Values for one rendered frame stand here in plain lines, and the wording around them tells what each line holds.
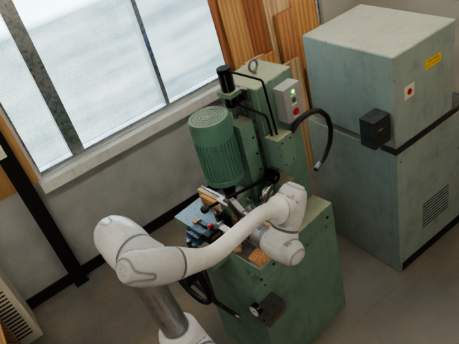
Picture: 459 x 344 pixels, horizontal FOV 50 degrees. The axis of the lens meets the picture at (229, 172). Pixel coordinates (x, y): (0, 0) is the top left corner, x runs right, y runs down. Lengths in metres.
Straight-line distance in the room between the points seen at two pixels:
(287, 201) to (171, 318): 0.57
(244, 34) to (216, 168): 1.67
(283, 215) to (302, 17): 2.39
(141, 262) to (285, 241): 0.58
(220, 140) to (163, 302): 0.66
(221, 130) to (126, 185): 1.73
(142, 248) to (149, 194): 2.29
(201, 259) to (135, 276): 0.23
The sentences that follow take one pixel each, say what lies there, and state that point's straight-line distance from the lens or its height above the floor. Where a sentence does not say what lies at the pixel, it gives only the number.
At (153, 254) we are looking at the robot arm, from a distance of 1.38.
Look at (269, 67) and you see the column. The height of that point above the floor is 1.52.
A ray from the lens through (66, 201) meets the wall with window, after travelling 3.44.
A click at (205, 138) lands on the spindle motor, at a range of 1.93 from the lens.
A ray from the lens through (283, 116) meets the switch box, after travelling 2.08.
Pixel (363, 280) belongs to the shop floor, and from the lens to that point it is 3.13.
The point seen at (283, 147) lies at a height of 1.26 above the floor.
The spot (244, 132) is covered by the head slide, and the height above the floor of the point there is 1.35.
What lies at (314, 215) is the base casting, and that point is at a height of 0.80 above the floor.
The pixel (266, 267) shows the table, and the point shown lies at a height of 0.88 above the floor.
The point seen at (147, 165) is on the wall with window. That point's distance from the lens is 3.57.
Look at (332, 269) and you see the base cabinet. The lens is 2.72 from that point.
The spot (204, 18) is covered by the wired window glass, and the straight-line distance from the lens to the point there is 3.59.
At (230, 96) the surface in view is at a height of 1.51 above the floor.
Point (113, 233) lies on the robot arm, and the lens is 1.48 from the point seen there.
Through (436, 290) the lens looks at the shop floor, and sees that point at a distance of 3.10.
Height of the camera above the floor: 2.41
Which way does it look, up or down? 35 degrees down
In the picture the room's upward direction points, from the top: 16 degrees counter-clockwise
